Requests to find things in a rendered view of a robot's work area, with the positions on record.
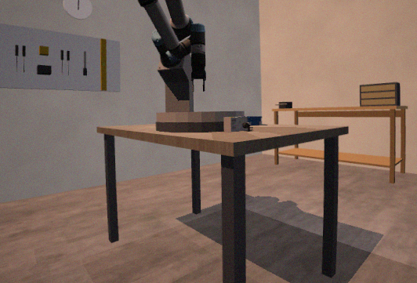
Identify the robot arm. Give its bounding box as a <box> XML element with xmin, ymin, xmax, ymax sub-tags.
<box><xmin>138</xmin><ymin>0</ymin><xmax>205</xmax><ymax>67</ymax></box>

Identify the blue crate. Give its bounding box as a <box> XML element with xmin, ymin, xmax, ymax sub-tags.
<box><xmin>245</xmin><ymin>116</ymin><xmax>262</xmax><ymax>125</ymax></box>

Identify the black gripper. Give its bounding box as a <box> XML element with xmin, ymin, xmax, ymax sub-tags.
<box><xmin>191</xmin><ymin>44</ymin><xmax>206</xmax><ymax>92</ymax></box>

